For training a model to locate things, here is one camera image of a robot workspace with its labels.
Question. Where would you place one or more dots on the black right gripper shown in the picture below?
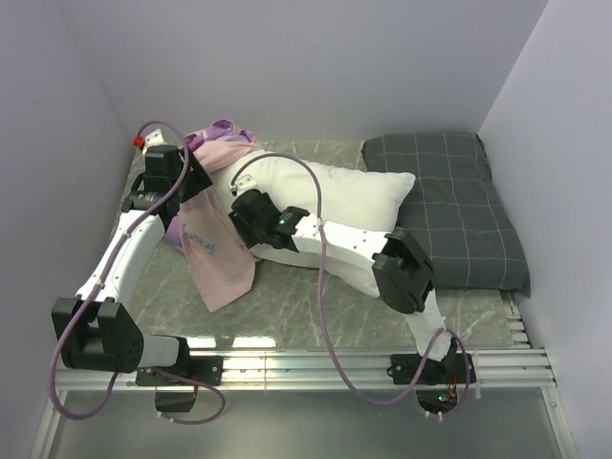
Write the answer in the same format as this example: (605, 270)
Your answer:
(250, 237)

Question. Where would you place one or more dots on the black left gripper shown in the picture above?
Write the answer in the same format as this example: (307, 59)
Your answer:
(198, 180)

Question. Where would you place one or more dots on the pink printed pillowcase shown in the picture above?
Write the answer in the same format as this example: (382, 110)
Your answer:
(221, 266)

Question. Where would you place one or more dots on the white pillow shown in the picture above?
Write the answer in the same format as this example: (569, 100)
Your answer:
(362, 200)

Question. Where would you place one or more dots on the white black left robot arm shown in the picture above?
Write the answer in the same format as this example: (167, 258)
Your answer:
(94, 328)

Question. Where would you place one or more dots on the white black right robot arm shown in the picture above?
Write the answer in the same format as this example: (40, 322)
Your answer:
(401, 270)

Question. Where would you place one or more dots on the grey checked pillow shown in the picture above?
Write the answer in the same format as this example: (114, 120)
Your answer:
(453, 210)

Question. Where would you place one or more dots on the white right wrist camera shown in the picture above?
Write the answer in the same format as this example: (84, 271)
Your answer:
(242, 184)

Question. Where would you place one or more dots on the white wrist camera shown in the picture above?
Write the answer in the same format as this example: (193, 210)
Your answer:
(154, 138)
(242, 184)

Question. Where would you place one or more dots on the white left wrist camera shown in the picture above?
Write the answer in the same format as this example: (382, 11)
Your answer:
(154, 138)

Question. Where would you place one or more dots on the aluminium mounting rail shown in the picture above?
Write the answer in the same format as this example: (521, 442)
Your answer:
(274, 342)

